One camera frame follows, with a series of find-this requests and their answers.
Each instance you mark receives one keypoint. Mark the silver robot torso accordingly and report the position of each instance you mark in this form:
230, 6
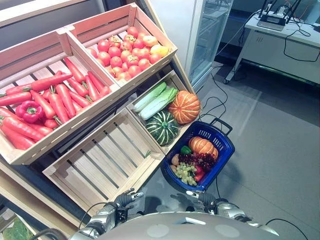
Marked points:
162, 230

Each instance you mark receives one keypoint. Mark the blue plastic shopping basket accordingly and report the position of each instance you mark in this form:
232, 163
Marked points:
225, 155

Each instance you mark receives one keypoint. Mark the wooden crate with tomatoes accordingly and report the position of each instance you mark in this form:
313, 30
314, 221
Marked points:
155, 30

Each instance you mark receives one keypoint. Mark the large orange pumpkin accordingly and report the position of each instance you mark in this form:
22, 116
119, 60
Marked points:
185, 107

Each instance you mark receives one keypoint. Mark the wooden display stand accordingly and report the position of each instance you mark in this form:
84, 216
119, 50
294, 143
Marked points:
27, 197

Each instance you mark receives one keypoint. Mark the yellow-orange round fruit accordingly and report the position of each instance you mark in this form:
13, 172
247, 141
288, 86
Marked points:
175, 159

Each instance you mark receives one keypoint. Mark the small orange pumpkin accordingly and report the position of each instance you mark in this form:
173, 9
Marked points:
202, 146

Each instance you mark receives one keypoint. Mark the empty wooden crate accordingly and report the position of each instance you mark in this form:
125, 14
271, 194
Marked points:
117, 155

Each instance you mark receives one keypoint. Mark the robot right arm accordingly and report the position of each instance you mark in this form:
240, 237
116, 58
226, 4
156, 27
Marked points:
232, 211

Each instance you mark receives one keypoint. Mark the white table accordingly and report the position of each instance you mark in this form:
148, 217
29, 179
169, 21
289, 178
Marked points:
265, 47

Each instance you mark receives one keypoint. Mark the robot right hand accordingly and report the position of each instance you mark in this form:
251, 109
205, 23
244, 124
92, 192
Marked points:
205, 200

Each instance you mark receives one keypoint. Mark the glass door display fridge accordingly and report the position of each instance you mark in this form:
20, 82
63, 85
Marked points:
210, 37

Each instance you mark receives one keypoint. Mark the red bell pepper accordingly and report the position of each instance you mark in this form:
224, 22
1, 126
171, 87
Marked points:
30, 111

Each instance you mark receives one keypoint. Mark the green grape bunch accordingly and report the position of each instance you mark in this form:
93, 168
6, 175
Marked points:
186, 173

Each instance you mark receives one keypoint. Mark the black router with antennas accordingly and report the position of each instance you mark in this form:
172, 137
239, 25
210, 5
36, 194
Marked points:
271, 22

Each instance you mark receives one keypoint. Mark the small red pepper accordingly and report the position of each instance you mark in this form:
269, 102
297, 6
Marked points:
200, 173

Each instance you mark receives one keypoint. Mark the green bell pepper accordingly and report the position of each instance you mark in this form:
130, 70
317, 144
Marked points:
185, 150

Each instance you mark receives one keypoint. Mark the orange-red carrot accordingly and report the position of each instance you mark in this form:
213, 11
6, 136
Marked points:
51, 123
15, 140
50, 81
43, 103
77, 87
92, 90
15, 98
65, 98
41, 129
22, 128
58, 107
7, 113
75, 70
79, 99
17, 89
105, 91
96, 81
76, 106

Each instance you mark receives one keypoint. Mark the wooden crate with carrots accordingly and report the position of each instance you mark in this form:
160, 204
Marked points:
82, 125

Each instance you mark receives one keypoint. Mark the dark green striped pumpkin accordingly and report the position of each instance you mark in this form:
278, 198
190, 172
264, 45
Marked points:
162, 127

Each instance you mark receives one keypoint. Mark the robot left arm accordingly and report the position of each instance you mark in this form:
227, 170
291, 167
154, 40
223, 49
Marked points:
102, 220

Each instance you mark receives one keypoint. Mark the yellow orange fruit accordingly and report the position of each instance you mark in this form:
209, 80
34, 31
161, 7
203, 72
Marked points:
159, 50

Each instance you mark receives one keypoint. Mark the wooden crate with squashes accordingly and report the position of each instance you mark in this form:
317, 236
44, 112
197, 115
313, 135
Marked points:
172, 80

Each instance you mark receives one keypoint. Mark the napa cabbage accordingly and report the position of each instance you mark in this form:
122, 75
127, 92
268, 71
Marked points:
160, 103
150, 96

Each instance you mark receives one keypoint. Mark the green leafy produce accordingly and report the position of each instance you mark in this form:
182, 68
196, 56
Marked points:
17, 230

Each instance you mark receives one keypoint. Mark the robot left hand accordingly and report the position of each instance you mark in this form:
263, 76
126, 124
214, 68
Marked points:
126, 198

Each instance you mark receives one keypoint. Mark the dark red grape bunch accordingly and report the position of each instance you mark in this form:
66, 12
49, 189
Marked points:
200, 160

